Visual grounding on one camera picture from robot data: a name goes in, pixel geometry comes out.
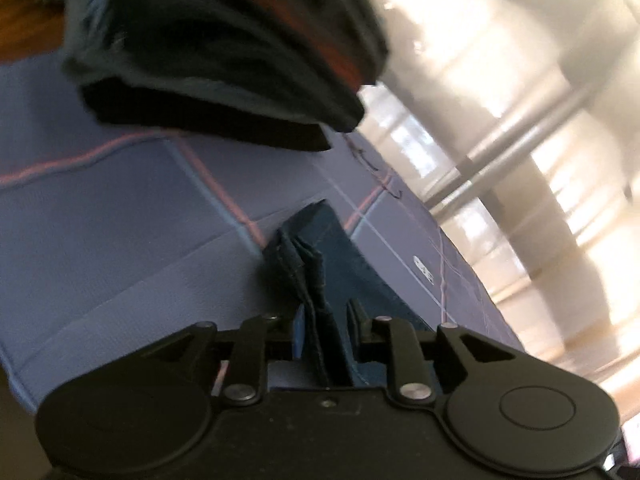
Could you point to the dark cloth pile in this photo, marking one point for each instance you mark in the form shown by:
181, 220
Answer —
225, 50

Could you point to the cream curtain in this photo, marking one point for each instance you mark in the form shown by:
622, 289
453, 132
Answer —
500, 35

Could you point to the dark blue denim pants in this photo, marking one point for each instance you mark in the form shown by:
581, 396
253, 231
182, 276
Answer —
350, 260

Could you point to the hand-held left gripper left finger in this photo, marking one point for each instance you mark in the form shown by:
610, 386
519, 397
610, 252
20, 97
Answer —
298, 332

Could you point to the white sheet label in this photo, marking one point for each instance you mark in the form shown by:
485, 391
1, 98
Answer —
424, 266

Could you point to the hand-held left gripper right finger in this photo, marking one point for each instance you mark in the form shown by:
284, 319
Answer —
356, 322

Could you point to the grey metal pole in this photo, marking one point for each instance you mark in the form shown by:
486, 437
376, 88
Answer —
505, 157

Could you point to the blue plaid bed sheet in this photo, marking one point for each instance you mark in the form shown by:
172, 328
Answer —
125, 235

